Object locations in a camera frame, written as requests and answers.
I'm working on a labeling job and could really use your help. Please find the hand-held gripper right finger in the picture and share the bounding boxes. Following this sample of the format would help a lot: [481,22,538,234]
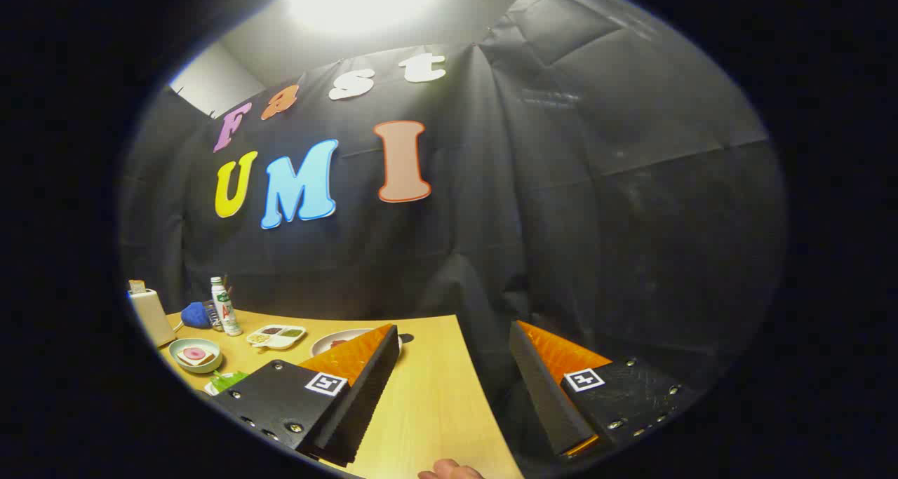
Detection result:
[509,319,692,459]

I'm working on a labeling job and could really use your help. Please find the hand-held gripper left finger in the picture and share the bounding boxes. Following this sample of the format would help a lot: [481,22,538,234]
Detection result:
[209,323,402,468]

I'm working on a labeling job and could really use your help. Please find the green lettuce leaf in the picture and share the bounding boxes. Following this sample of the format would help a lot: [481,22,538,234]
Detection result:
[210,371,248,394]

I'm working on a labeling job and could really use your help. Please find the white bowl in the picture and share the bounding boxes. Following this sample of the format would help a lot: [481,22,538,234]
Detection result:
[311,328,404,358]

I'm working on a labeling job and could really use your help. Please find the white divided dish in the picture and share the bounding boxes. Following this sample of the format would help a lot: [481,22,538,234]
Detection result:
[246,325,307,351]

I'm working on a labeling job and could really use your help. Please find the light green plate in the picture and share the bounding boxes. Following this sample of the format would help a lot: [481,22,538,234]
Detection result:
[168,337,223,375]

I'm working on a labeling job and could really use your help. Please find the white drink bottle green cap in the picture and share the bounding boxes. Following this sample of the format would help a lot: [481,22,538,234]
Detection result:
[210,277,243,337]

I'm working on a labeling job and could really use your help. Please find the black backdrop cloth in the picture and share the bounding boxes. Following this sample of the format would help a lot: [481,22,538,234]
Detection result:
[119,0,786,424]

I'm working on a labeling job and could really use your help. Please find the white toaster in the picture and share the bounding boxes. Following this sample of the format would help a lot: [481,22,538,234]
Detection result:
[128,288,176,348]

